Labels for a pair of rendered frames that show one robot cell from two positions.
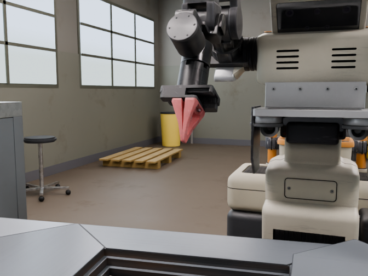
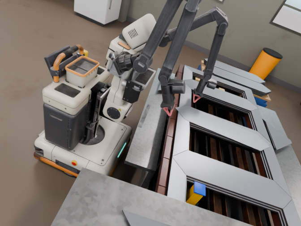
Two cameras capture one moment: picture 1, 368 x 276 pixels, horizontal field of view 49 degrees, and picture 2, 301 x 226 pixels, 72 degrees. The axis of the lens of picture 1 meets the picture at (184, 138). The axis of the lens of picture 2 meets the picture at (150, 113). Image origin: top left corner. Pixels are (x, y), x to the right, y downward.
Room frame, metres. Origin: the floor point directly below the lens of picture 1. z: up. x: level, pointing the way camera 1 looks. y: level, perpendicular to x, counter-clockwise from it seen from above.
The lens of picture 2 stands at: (1.09, 0.89, 1.73)
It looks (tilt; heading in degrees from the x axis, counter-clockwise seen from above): 39 degrees down; 254
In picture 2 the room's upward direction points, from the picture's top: 21 degrees clockwise
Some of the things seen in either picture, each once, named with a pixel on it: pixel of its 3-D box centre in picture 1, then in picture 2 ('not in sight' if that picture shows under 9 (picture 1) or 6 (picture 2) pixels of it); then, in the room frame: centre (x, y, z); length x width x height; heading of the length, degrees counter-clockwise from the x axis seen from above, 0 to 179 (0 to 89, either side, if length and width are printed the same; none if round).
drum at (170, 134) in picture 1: (171, 128); not in sight; (7.90, 0.26, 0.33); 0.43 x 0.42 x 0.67; 71
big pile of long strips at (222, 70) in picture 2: not in sight; (235, 76); (-0.26, -1.10, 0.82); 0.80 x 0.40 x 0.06; 167
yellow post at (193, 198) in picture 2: not in sight; (191, 198); (0.57, 0.38, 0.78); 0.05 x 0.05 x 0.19; 77
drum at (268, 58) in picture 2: not in sight; (263, 66); (-2.03, -3.08, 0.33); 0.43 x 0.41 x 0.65; 159
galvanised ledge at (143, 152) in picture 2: not in sight; (156, 106); (0.67, -0.48, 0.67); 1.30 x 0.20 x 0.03; 77
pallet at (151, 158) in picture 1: (144, 157); not in sight; (6.10, 0.61, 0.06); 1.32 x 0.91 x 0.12; 161
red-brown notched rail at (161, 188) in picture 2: not in sight; (172, 114); (0.60, -0.25, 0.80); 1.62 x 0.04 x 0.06; 77
